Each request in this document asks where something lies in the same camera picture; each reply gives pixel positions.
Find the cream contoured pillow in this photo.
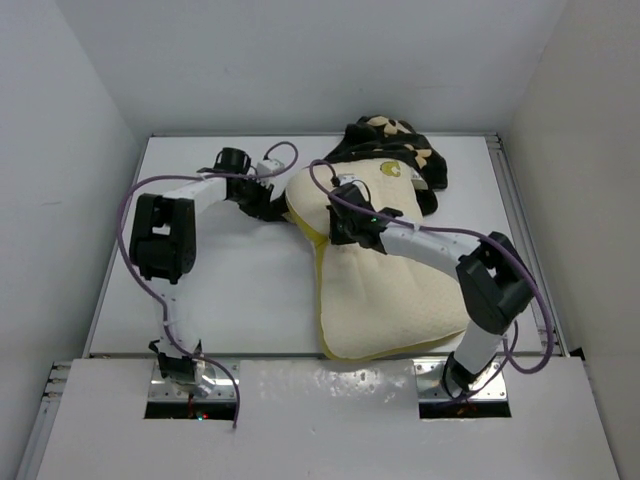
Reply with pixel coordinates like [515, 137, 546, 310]
[285, 158, 469, 361]

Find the black floral plush pillowcase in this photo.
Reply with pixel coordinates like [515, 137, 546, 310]
[324, 116, 448, 218]

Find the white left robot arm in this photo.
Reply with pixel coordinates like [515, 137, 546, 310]
[126, 147, 287, 399]

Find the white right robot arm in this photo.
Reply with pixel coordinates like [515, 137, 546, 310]
[328, 176, 534, 399]

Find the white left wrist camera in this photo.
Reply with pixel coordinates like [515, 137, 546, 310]
[255, 158, 285, 178]

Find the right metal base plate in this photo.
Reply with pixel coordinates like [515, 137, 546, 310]
[415, 359, 510, 402]

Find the metal base plate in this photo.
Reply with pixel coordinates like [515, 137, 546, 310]
[415, 359, 510, 402]
[147, 362, 239, 403]

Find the aluminium frame rail right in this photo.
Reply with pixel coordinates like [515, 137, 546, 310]
[485, 133, 569, 357]

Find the aluminium frame rail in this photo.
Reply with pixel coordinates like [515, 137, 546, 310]
[16, 361, 71, 480]
[485, 133, 569, 357]

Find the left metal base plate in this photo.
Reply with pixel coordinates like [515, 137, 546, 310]
[147, 362, 239, 403]

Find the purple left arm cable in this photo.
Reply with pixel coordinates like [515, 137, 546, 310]
[115, 141, 301, 431]

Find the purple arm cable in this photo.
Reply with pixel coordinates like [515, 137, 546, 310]
[115, 141, 301, 431]
[308, 158, 557, 401]

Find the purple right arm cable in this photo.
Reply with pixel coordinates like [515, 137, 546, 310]
[308, 158, 557, 401]

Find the aluminium frame rail left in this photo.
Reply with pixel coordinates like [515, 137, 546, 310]
[16, 361, 71, 480]

